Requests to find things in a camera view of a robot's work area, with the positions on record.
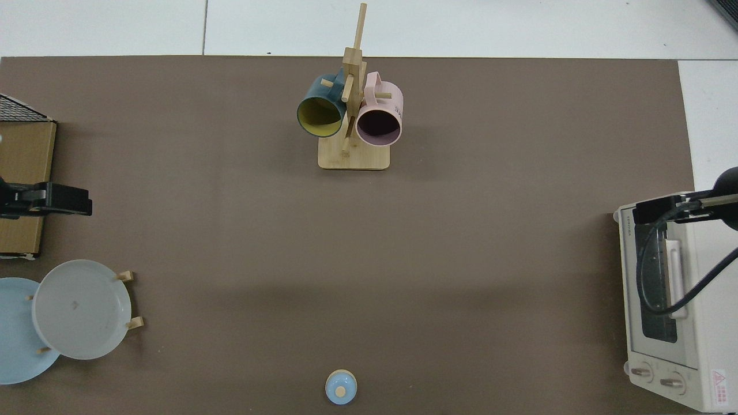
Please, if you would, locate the wire basket with wooden floor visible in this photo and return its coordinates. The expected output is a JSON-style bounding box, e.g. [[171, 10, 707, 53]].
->
[[0, 93, 57, 260]]

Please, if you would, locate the brown table cloth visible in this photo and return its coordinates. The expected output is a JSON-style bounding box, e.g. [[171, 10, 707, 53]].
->
[[0, 56, 695, 415]]

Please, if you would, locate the light blue plate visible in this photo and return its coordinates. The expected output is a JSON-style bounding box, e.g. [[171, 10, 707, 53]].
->
[[0, 277, 62, 385]]

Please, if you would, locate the pink cup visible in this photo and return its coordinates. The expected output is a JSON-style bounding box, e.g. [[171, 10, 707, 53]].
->
[[355, 71, 404, 147]]

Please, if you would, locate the wooden cup stand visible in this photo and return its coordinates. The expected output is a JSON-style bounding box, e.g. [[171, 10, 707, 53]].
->
[[318, 3, 392, 171]]

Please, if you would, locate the dark teal cup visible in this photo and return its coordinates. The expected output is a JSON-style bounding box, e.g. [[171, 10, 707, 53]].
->
[[297, 68, 348, 138]]

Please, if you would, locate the small blue round thing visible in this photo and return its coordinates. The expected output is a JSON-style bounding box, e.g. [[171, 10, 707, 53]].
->
[[325, 369, 357, 405]]

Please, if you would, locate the wooden plate rack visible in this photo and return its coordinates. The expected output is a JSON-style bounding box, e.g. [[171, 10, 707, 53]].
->
[[26, 271, 145, 354]]

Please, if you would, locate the grey plate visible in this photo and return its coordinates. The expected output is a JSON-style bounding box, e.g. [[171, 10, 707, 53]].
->
[[32, 259, 132, 361]]

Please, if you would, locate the pale toaster oven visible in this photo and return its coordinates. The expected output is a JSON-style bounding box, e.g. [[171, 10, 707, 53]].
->
[[612, 192, 738, 413]]

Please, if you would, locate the dark grey device corner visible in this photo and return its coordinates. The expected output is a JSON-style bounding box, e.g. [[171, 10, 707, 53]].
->
[[709, 0, 738, 29]]

